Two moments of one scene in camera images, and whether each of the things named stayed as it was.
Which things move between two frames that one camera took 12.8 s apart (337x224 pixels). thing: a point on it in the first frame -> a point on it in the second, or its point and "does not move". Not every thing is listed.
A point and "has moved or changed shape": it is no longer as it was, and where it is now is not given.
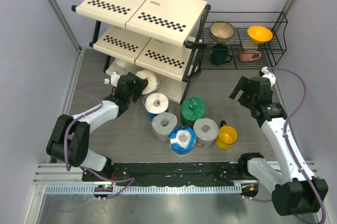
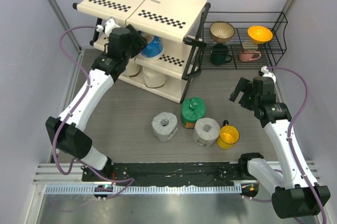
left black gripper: x=139 y=85 -> x=139 y=41
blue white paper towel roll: x=182 y=140 -> x=154 y=47
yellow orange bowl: x=259 y=34 does not move
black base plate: x=169 y=172 does not move
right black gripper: x=244 y=84 does not move
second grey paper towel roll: x=206 y=130 does not move
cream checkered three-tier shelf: x=141 y=25 does not move
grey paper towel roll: x=162 y=123 does not move
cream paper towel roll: x=153 y=84 has moved or changed shape
